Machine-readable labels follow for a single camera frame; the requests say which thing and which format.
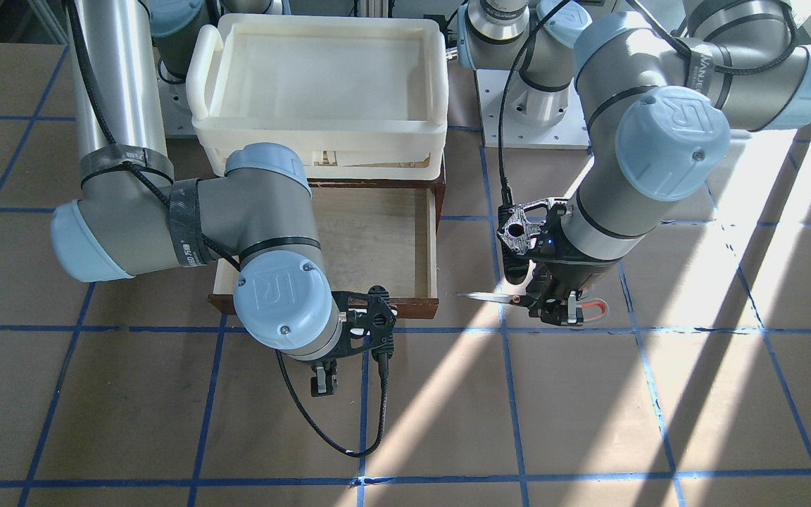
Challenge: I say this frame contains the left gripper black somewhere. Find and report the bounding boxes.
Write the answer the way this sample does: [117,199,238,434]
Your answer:
[524,256,618,325]

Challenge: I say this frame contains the red handled scissors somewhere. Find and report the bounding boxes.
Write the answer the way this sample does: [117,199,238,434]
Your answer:
[455,292,609,324]

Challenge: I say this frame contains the dark wooden drawer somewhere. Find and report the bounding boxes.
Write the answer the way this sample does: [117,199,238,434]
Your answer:
[207,184,441,319]

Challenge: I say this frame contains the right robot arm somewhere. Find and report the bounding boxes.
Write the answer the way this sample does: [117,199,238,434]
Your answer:
[51,1,342,396]

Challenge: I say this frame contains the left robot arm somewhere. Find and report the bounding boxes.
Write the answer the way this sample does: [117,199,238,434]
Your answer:
[454,1,811,327]

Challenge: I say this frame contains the dark wooden drawer cabinet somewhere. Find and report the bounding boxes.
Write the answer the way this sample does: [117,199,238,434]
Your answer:
[307,159,446,227]

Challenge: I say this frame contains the white plastic tray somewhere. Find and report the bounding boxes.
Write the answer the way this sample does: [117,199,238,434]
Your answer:
[186,13,448,182]

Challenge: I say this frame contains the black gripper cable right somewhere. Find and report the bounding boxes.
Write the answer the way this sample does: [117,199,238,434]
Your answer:
[275,349,394,458]

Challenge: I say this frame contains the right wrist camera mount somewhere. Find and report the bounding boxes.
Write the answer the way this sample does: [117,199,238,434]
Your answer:
[328,285,396,378]

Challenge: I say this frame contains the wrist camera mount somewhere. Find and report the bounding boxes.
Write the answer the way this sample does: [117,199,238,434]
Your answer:
[496,198,570,285]
[328,285,396,378]

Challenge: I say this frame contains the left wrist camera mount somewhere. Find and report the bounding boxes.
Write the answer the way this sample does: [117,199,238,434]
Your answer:
[496,198,570,285]

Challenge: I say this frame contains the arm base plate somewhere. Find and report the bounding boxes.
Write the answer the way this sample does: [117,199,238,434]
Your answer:
[156,61,196,140]
[476,70,589,150]

